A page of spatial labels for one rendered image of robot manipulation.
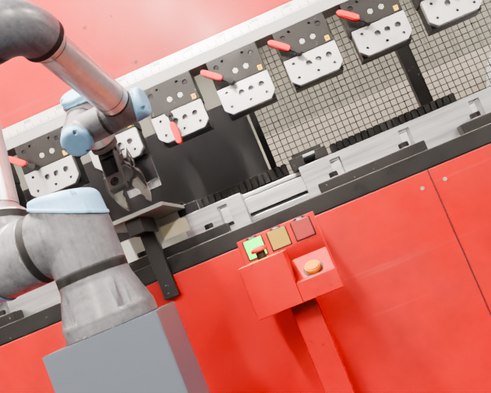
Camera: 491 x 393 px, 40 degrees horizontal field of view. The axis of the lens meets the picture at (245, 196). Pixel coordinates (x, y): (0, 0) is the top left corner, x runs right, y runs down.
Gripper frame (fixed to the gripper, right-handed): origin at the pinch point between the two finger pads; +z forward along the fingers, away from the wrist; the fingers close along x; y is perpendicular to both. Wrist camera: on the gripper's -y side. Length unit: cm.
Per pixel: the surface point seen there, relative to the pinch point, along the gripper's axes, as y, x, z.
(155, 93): 21.4, -14.9, -17.8
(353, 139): 34, -64, 31
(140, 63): 27.8, -14.2, -25.2
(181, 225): -1.6, -7.6, 11.1
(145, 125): 315, 52, 134
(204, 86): 325, -3, 128
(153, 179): 10.1, -4.6, 0.8
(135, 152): 12.8, -3.5, -8.0
